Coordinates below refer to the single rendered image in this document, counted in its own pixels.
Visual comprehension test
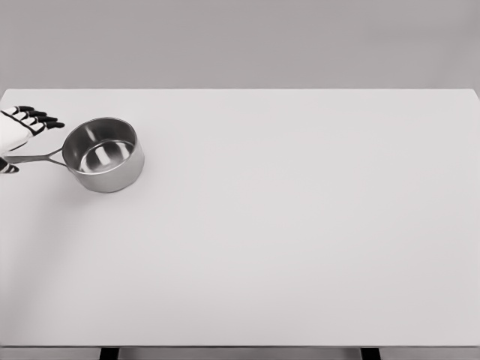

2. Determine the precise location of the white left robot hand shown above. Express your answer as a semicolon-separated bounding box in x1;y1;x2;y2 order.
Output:
0;105;66;176

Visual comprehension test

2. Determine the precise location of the steel saucepan with long handle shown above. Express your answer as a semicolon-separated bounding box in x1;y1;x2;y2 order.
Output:
4;116;146;194

